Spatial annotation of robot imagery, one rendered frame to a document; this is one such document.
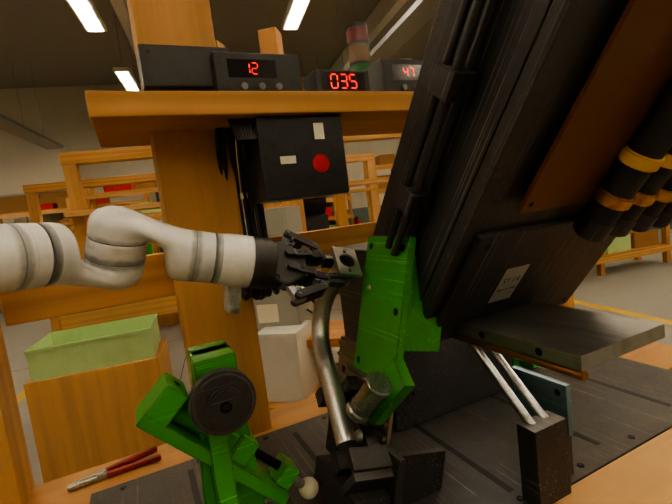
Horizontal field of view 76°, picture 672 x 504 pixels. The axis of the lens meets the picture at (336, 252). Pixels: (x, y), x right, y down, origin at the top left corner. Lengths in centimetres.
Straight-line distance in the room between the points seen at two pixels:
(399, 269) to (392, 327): 8
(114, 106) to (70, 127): 1039
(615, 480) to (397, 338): 37
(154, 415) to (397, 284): 34
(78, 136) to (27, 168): 122
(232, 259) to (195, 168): 32
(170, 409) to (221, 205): 44
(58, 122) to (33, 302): 1032
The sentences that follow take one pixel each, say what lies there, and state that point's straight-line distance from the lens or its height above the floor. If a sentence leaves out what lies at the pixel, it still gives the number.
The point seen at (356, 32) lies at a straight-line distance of 109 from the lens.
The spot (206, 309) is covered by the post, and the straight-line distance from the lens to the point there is 87.
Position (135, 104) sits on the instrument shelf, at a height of 152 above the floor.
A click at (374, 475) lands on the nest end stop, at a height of 97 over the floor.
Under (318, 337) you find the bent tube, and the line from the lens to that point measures 72.
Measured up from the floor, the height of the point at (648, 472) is 90.
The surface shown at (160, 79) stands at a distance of 82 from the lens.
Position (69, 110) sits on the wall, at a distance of 1121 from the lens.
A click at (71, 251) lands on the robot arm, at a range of 54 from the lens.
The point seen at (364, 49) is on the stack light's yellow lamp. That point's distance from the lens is 108.
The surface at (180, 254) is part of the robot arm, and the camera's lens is 58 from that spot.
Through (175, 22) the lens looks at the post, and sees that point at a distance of 94.
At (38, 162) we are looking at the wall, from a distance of 1121.
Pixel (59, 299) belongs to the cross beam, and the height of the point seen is 122.
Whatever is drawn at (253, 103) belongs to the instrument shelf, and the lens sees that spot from 79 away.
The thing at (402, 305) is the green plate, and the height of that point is 118.
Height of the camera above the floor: 132
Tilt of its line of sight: 6 degrees down
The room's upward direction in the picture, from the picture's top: 7 degrees counter-clockwise
